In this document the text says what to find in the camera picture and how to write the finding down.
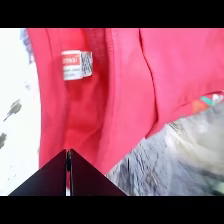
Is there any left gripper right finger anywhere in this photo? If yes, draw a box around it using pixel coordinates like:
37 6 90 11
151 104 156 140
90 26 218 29
68 148 128 197

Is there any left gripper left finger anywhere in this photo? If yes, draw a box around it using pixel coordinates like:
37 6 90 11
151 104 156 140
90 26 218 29
8 148 68 197

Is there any red T-shirt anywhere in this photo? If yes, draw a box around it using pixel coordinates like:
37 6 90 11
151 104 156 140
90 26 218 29
26 27 224 176

